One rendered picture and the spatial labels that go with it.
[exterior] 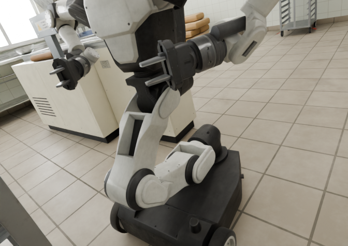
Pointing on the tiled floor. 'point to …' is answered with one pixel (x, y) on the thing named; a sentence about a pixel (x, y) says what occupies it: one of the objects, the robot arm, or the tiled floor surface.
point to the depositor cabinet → (69, 102)
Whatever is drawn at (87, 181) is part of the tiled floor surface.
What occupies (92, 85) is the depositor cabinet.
